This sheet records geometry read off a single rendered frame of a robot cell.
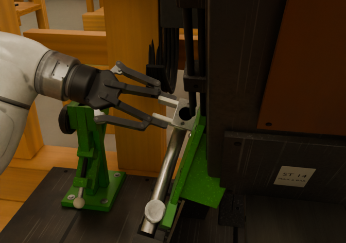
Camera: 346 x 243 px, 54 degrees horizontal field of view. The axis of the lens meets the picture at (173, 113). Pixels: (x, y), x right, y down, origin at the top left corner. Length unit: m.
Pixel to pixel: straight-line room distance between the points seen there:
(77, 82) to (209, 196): 0.31
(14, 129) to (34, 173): 0.45
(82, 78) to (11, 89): 0.13
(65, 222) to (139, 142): 0.30
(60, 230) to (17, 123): 0.31
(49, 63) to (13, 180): 0.54
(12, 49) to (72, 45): 0.38
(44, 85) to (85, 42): 0.38
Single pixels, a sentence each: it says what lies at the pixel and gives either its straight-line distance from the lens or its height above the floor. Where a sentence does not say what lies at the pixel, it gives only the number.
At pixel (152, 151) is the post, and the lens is 1.01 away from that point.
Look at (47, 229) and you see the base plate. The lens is 0.91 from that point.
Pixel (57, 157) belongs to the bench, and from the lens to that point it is 1.18.
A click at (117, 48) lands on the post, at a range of 0.90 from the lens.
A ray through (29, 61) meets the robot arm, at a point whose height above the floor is 1.32.
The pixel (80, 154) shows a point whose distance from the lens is 0.88.
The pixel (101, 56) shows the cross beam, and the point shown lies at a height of 1.21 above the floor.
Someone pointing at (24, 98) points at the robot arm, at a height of 1.25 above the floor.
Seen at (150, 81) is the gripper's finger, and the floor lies 1.27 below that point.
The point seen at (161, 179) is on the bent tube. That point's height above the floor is 1.06.
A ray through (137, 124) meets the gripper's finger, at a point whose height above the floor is 1.21.
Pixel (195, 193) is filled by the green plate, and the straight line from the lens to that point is 0.60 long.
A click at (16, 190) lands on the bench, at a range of 1.09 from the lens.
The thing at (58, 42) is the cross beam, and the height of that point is 1.25.
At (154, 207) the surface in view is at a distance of 0.63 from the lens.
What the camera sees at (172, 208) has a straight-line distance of 0.61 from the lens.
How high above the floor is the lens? 1.52
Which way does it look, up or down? 27 degrees down
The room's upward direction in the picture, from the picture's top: straight up
